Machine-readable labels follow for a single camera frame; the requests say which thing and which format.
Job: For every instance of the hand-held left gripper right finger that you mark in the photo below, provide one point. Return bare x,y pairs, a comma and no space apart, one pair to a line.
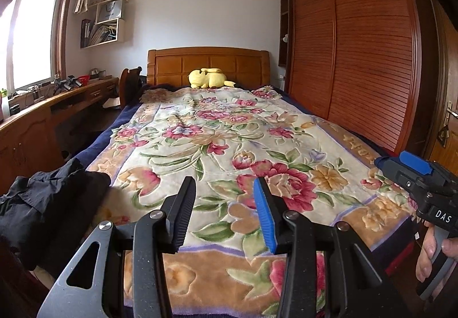
266,218

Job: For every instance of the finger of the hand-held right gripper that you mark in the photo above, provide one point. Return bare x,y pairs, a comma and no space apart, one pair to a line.
390,165
415,160

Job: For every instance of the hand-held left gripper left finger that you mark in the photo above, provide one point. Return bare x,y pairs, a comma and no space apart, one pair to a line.
184,210

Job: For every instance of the black buttoned coat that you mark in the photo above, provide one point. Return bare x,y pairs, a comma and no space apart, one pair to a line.
71,203

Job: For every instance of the person's right hand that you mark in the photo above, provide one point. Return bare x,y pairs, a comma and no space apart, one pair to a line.
425,257

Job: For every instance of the floral blanket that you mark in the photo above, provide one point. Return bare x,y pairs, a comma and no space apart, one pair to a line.
222,146

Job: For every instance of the wooden door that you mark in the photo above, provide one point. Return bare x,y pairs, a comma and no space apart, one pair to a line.
447,71

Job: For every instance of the wooden slatted wardrobe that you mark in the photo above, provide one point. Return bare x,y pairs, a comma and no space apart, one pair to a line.
357,53

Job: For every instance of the yellow plush toy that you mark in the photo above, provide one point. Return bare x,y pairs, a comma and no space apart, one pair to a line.
207,79

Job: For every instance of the wooden chair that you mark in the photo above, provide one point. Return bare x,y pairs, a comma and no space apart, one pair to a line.
127,84

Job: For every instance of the wooden bed headboard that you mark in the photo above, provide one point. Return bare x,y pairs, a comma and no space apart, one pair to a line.
171,67

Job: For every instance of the metal pot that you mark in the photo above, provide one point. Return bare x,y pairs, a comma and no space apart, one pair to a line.
94,74

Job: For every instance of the dark wrinkled garment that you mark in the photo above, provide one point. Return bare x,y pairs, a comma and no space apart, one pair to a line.
18,203

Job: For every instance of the long wooden desk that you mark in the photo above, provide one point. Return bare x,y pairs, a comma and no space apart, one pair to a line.
32,132

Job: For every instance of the black devices on desk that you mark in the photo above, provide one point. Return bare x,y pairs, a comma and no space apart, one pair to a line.
67,83

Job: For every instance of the stack of papers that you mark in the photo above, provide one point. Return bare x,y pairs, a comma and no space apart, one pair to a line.
103,34

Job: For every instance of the black binders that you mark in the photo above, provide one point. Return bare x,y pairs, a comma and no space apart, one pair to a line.
86,34

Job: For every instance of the green capped bottle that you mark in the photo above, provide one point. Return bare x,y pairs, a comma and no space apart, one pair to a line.
3,105

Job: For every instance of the white paper bag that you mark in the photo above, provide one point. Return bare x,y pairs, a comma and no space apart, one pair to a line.
111,10

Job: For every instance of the white wall shelf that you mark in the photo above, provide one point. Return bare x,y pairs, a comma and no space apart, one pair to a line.
120,30

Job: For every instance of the window with wooden frame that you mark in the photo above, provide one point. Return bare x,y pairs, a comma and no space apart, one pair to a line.
32,35

